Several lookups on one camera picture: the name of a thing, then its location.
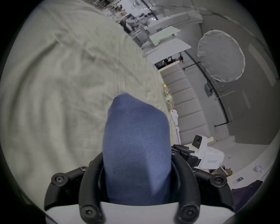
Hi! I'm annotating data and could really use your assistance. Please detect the small colourful toys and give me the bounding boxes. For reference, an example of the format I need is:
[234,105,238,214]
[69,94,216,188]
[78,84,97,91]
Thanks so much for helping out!
[162,83,174,104]

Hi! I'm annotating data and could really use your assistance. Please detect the white table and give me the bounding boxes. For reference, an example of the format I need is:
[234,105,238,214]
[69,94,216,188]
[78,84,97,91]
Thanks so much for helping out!
[143,39,192,64]

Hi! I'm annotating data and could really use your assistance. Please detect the padded grey headboard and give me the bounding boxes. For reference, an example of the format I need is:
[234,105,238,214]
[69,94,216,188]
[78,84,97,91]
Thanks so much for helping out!
[161,64,211,145]

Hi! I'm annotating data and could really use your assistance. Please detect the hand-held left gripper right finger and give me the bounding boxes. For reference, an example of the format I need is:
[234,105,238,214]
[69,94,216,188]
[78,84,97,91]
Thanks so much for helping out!
[172,154,235,223]

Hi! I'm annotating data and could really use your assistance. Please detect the pale green table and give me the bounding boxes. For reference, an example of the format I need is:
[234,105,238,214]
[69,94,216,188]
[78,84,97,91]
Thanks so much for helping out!
[149,26,181,47]

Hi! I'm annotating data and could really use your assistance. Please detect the blue garment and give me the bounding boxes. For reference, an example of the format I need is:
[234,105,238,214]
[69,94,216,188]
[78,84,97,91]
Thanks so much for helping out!
[102,92,172,206]

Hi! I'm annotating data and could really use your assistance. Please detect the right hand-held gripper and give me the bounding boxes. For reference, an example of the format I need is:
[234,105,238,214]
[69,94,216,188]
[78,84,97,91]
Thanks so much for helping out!
[171,134,225,170]

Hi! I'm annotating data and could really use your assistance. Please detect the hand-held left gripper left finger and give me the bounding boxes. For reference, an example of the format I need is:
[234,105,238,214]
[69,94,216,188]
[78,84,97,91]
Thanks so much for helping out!
[44,152,106,224]

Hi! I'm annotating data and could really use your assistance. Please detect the white photo umbrella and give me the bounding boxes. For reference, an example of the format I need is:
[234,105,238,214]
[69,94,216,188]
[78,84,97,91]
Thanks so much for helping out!
[197,29,245,83]

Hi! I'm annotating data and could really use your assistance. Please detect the small white toy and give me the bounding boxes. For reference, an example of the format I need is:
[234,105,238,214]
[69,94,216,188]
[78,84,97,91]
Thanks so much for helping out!
[170,109,180,127]

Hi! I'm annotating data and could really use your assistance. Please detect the person's legs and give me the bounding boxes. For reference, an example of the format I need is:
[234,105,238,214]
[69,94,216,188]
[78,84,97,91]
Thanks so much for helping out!
[231,180,263,213]

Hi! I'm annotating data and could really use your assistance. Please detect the bed with beige sheet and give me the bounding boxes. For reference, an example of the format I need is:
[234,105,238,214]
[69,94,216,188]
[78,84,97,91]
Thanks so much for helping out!
[0,0,182,210]

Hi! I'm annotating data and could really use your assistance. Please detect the black light stand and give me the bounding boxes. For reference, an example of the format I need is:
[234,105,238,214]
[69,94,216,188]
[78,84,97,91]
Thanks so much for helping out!
[179,51,234,128]

